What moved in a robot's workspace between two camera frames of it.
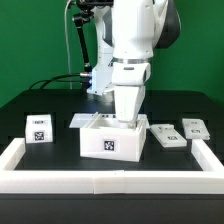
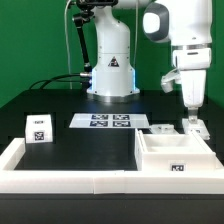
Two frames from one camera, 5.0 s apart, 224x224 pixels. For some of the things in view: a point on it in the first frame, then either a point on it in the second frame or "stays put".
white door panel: [167, 135] stays put
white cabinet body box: [104, 137] → [174, 152]
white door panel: [195, 129] stays put
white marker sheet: [106, 120] stays put
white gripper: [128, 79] → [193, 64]
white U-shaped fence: [208, 180] stays put
